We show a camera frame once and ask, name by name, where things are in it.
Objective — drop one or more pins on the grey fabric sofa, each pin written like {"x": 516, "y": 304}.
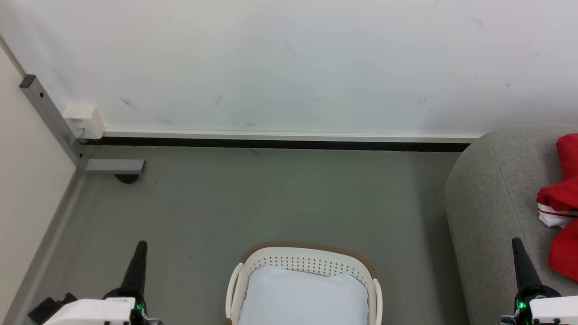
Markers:
{"x": 492, "y": 203}

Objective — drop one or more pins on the white wall junction box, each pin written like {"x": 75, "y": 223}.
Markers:
{"x": 83, "y": 121}

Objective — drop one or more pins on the black round levelling foot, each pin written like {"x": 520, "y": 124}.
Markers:
{"x": 127, "y": 178}

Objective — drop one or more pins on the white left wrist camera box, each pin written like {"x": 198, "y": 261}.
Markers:
{"x": 90, "y": 311}

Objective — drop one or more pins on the grey metal frame post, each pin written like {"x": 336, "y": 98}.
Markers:
{"x": 47, "y": 113}

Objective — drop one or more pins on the grey metal foot bar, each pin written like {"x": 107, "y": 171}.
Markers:
{"x": 115, "y": 165}

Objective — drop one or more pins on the red garment with white trim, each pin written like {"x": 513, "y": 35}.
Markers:
{"x": 564, "y": 189}

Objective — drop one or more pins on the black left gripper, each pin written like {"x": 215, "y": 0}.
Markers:
{"x": 128, "y": 298}

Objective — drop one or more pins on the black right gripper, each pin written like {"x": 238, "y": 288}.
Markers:
{"x": 526, "y": 300}

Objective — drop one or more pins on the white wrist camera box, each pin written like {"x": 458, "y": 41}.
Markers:
{"x": 90, "y": 311}
{"x": 555, "y": 309}

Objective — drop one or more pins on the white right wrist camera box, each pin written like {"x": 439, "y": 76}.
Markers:
{"x": 555, "y": 309}

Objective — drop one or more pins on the white cloth in basket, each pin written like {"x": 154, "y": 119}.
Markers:
{"x": 302, "y": 298}

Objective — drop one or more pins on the white wall baseboard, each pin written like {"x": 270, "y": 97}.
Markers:
{"x": 289, "y": 135}

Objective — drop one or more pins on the white laundry basket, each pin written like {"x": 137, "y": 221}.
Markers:
{"x": 311, "y": 259}

